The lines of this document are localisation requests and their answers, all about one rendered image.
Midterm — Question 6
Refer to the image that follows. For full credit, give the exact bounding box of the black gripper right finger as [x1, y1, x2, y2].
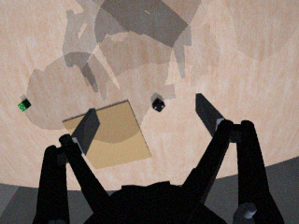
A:
[158, 93, 285, 224]

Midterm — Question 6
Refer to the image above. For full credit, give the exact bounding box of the black die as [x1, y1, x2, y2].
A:
[152, 98, 165, 113]

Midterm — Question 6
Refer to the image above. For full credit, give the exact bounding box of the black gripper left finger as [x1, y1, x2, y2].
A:
[32, 108, 130, 224]

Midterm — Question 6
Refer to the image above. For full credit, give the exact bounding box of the tan square mat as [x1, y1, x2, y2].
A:
[62, 101, 151, 169]

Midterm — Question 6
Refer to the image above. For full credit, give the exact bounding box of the green die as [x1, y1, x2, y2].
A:
[18, 99, 31, 112]

